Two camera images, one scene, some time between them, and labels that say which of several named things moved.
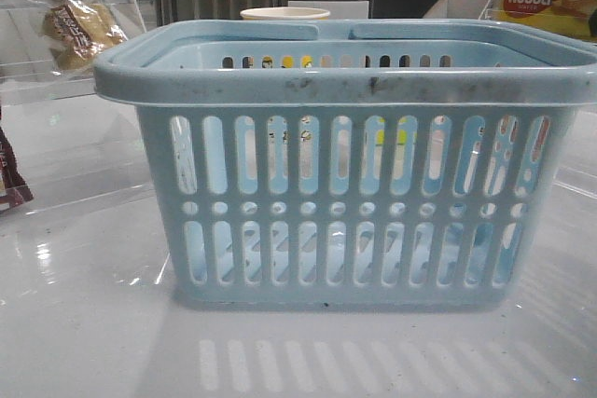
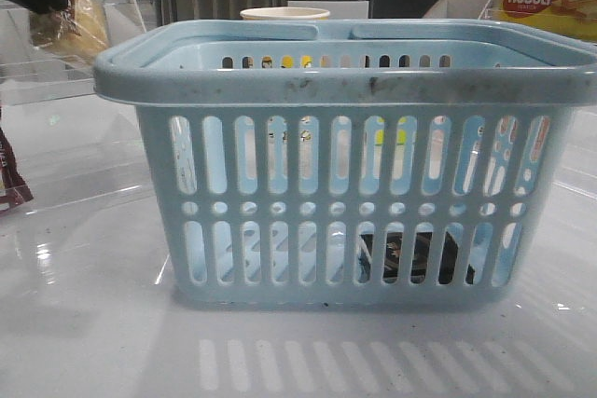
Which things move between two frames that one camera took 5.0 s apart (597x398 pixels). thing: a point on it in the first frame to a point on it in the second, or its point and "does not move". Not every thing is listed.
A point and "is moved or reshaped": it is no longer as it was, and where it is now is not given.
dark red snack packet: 13,188 does not move
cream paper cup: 285,13 does not move
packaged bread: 76,33 is moved or reshaped
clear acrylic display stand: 69,144 does not move
